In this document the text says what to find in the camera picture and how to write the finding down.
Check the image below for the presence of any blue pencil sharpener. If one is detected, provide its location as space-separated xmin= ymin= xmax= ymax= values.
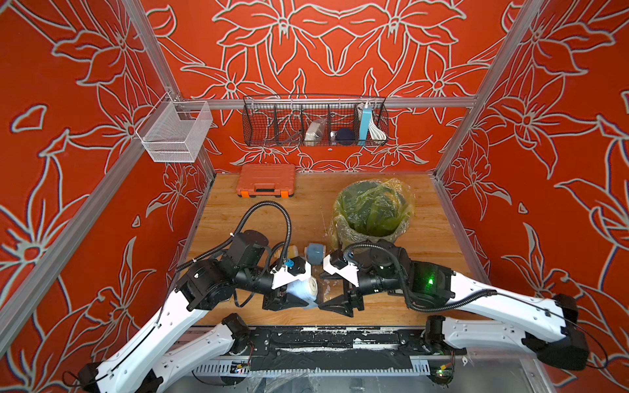
xmin=287 ymin=277 xmax=319 ymax=309
xmin=305 ymin=243 xmax=326 ymax=266

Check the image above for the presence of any white wire wall basket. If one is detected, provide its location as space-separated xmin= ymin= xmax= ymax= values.
xmin=138 ymin=100 xmax=214 ymax=163

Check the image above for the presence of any grey bin with green bag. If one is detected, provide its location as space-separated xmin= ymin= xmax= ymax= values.
xmin=329 ymin=178 xmax=415 ymax=248

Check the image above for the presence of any black wire wall basket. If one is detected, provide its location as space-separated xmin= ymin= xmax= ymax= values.
xmin=242 ymin=94 xmax=390 ymax=147

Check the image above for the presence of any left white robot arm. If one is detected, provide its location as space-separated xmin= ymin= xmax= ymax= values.
xmin=74 ymin=201 xmax=318 ymax=392

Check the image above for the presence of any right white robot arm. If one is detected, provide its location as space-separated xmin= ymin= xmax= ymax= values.
xmin=320 ymin=240 xmax=590 ymax=371

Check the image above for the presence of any yellow pencil sharpener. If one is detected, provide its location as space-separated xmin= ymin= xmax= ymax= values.
xmin=287 ymin=245 xmax=299 ymax=259

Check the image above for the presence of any white cable in basket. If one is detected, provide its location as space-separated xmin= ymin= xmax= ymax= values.
xmin=369 ymin=115 xmax=388 ymax=144

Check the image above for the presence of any grey packet in basket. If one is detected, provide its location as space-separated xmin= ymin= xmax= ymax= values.
xmin=304 ymin=118 xmax=327 ymax=147

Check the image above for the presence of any dark blue round object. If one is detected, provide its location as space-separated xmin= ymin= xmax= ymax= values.
xmin=335 ymin=128 xmax=355 ymax=146

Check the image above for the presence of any orange tool case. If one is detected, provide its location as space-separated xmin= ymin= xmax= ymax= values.
xmin=236 ymin=164 xmax=296 ymax=198

